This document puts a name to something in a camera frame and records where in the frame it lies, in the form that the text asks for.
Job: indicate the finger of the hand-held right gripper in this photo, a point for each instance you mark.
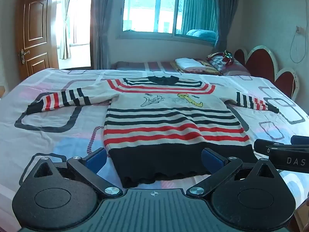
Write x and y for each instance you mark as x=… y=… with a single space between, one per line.
x=265 y=145
x=300 y=140

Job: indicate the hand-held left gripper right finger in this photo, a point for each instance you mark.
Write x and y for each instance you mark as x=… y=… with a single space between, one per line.
x=212 y=160

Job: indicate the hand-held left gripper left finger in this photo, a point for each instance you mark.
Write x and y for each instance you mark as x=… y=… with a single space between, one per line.
x=97 y=160

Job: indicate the striped knit sweater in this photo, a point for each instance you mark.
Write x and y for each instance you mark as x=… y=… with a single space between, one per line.
x=173 y=128

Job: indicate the patterned bedsheet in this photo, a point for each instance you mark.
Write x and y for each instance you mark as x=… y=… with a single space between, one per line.
x=60 y=137

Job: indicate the red scalloped headboard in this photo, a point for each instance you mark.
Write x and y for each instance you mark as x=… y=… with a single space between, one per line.
x=263 y=62

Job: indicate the plaid pillow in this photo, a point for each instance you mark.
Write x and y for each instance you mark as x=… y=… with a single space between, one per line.
x=231 y=64

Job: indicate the red yellow folded blanket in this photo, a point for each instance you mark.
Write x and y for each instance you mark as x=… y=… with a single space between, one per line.
x=210 y=69

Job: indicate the white folded cloth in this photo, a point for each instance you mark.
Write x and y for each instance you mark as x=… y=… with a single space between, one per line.
x=189 y=63

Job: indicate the blue quilt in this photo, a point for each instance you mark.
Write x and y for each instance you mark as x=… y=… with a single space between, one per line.
x=201 y=35

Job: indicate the white sheer curtain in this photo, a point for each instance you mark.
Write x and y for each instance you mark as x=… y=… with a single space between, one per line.
x=65 y=29

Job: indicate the grey-blue curtain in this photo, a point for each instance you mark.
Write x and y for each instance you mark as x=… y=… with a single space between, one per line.
x=102 y=24
x=225 y=12

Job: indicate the brown wooden door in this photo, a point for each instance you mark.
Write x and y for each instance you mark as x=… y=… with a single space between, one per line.
x=33 y=29

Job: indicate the teal curtain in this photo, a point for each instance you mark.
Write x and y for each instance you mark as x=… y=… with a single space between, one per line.
x=198 y=7

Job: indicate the sliding glass window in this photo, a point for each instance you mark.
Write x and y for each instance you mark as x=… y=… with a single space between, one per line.
x=149 y=7

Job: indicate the wall socket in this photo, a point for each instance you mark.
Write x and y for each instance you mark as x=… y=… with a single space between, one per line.
x=299 y=29

